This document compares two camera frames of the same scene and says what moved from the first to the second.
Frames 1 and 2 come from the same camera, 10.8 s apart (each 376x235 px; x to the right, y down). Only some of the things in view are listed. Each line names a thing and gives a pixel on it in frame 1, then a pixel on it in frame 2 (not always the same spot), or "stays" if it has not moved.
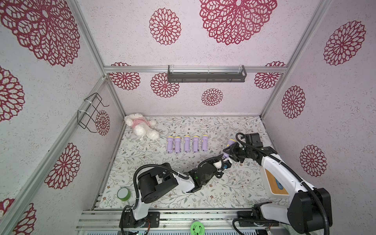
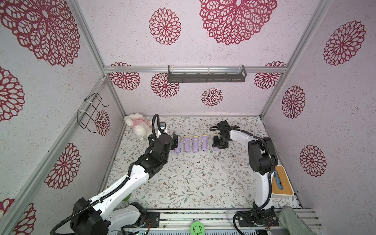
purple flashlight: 204,142 stays
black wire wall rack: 87,120 stays
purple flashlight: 187,143 stays
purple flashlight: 195,144 stays
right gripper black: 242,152 -> 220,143
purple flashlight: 229,142 -> 215,148
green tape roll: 128,196 stays
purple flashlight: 177,144 stays
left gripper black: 209,163 -> 174,143
